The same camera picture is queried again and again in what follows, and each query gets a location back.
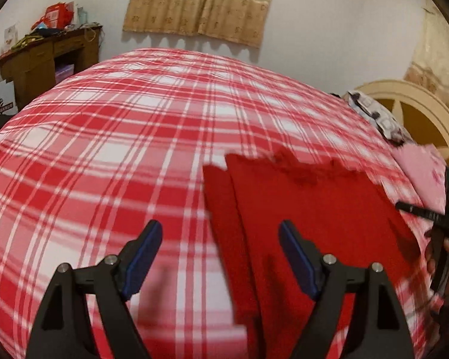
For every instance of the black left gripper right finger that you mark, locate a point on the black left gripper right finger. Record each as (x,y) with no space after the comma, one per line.
(378,326)

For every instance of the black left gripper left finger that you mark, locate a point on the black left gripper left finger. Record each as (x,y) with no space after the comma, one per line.
(62,326)

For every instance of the red knitted garment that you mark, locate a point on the red knitted garment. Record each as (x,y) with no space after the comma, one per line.
(342,211)

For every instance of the pink floral pillow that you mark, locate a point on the pink floral pillow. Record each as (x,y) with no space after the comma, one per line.
(425,168)

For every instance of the cream wooden headboard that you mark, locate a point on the cream wooden headboard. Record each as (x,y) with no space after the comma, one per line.
(424,115)

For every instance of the grey patterned pillow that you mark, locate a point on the grey patterned pillow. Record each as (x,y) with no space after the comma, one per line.
(379,116)

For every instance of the red white plaid bedsheet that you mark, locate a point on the red white plaid bedsheet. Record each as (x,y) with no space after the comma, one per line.
(85,166)

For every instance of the white paper shopping bag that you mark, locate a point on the white paper shopping bag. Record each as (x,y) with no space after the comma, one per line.
(8,105)

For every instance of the purple box in desk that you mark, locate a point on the purple box in desk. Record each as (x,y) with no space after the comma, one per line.
(63,72)

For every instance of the dark wooden desk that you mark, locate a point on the dark wooden desk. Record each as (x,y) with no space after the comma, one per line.
(32,68)

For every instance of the yellow green cloth on desk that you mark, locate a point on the yellow green cloth on desk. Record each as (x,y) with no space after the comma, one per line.
(26,40)

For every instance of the white card on desk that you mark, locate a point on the white card on desk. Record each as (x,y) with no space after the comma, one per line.
(10,39)

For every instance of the beige patterned window curtain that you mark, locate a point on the beige patterned window curtain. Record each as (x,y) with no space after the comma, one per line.
(237,21)

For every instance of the red gift box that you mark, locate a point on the red gift box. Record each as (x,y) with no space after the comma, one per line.
(56,16)

